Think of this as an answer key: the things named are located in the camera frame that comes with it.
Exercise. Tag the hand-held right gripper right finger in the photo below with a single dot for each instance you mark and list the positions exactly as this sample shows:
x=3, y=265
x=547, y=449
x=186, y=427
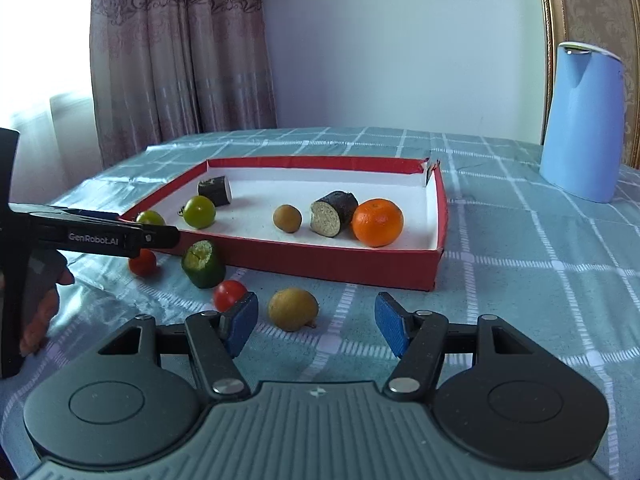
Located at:
x=392, y=325

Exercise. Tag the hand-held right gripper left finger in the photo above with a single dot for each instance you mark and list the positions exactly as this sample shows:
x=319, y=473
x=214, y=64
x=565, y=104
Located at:
x=241, y=322

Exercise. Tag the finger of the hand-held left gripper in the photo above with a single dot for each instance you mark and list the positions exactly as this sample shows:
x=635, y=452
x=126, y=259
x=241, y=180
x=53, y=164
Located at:
x=162, y=236
x=90, y=215

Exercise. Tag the red cherry tomato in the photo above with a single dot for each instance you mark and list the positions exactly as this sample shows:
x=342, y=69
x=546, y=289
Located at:
x=227, y=294
x=142, y=263

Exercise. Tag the green tomato with stem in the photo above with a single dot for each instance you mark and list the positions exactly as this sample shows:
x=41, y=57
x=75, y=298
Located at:
x=200, y=212

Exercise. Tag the green cucumber piece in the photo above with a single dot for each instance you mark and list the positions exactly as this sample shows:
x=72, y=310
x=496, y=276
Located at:
x=202, y=265

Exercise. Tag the dark sugarcane piece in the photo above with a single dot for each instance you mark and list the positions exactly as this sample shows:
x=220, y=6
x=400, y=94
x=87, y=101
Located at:
x=215, y=191

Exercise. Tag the red cardboard box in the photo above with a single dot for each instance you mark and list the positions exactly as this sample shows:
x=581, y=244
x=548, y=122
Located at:
x=247, y=222

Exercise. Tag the orange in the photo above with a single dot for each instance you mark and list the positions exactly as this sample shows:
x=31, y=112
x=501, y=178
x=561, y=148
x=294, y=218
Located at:
x=377, y=222

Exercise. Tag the large dark eggplant piece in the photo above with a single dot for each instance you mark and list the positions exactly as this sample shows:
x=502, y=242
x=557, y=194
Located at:
x=332, y=210

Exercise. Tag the person's left hand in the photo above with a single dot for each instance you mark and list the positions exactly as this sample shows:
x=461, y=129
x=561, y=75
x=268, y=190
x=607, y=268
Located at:
x=42, y=320

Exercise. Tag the pink patterned curtain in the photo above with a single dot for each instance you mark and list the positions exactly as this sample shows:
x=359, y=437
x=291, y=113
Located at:
x=180, y=50

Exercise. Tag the light blue kettle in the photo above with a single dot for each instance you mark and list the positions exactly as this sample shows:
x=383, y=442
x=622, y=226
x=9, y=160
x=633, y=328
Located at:
x=582, y=130

